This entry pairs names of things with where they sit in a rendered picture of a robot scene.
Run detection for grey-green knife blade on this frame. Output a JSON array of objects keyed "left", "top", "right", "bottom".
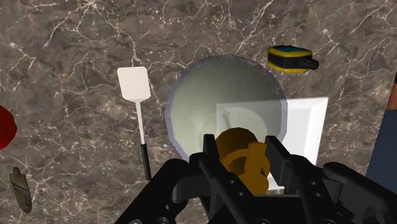
[{"left": 8, "top": 167, "right": 33, "bottom": 214}]

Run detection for blue and brown box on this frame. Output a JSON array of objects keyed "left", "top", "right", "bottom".
[{"left": 365, "top": 71, "right": 397, "bottom": 194}]

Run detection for white square plate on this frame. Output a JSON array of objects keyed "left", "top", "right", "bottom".
[{"left": 216, "top": 96, "right": 330, "bottom": 191}]

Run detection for translucent grey bowl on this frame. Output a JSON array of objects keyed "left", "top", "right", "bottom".
[{"left": 165, "top": 55, "right": 288, "bottom": 163}]

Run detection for red round object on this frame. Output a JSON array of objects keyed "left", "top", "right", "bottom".
[{"left": 0, "top": 105, "right": 18, "bottom": 151}]

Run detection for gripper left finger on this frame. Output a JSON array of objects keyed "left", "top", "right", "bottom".
[{"left": 115, "top": 134, "right": 258, "bottom": 224}]

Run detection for brown mug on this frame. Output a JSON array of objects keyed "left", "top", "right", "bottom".
[{"left": 215, "top": 127, "right": 271, "bottom": 195}]

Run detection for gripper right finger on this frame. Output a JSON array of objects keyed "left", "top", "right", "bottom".
[{"left": 264, "top": 135, "right": 397, "bottom": 224}]

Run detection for yellow and black tape measure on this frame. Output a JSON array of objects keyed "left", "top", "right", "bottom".
[{"left": 267, "top": 45, "right": 320, "bottom": 74}]

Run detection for white spatula with black handle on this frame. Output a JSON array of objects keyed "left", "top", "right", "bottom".
[{"left": 116, "top": 66, "right": 153, "bottom": 181}]

